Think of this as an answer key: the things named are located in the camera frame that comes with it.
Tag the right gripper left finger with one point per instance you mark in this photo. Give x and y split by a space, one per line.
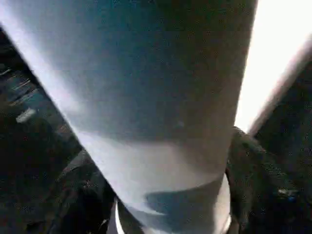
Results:
78 195

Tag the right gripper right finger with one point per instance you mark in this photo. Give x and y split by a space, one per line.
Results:
263 190

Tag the white plastic table leg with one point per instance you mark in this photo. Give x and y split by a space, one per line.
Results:
146 85

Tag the white plastic table top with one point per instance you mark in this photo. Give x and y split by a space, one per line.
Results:
273 61

